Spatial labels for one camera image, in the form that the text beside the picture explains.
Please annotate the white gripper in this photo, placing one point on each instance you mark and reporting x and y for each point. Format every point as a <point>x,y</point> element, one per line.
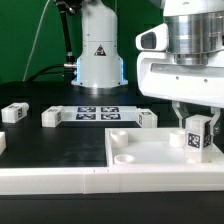
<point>158,76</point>

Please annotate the white square table top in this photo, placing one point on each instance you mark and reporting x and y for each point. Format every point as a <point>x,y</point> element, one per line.
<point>143,146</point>

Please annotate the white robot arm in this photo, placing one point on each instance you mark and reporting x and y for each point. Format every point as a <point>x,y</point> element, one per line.
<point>181,60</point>

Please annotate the white U-shaped obstacle fence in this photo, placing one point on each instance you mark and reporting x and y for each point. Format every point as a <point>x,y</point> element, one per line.
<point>73,161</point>

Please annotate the white sheet with markers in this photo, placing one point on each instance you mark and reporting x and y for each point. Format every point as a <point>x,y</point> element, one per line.
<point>95,113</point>

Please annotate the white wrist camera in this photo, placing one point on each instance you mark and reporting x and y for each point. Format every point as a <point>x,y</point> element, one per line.
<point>155,39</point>

